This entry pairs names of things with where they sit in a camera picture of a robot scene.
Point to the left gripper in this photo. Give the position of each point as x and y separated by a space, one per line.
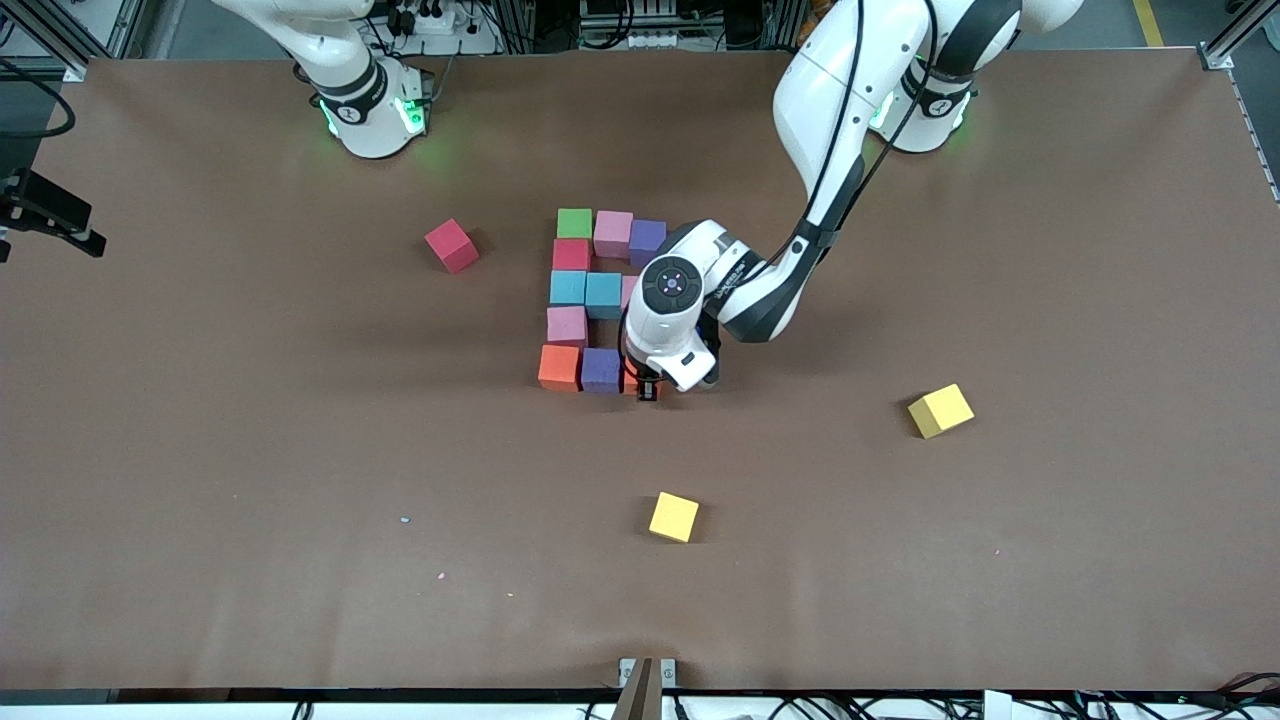
647 386

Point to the orange foam block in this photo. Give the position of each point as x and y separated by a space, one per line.
560 368
630 382

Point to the purple foam block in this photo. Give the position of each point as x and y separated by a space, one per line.
647 240
601 370

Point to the pink foam block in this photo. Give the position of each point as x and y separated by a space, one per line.
613 234
629 292

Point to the pink foam block chipped corner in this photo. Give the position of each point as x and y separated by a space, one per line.
568 327

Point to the blue foam block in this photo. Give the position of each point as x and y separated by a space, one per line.
568 288
604 296

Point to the red foam block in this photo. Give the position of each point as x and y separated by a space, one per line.
572 255
450 246

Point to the green foam block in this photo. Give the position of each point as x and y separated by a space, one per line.
575 224

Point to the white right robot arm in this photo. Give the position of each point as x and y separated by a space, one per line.
370 120

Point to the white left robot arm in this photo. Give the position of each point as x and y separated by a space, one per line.
830 80

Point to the yellow foam block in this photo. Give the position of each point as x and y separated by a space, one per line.
674 518
940 411

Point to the metal equipment shelf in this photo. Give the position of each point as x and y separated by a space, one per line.
640 25

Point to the brown paper table cover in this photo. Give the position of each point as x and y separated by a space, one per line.
200 600

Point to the bag of orange items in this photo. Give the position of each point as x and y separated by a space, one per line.
815 20

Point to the white power strip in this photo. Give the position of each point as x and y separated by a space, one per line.
440 20

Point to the white plastic box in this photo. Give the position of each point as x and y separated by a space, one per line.
997 706

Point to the aluminium frame profile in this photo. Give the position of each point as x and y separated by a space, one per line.
780 20
520 20
1225 50
75 70

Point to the metal table edge bracket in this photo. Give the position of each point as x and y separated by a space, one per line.
645 690

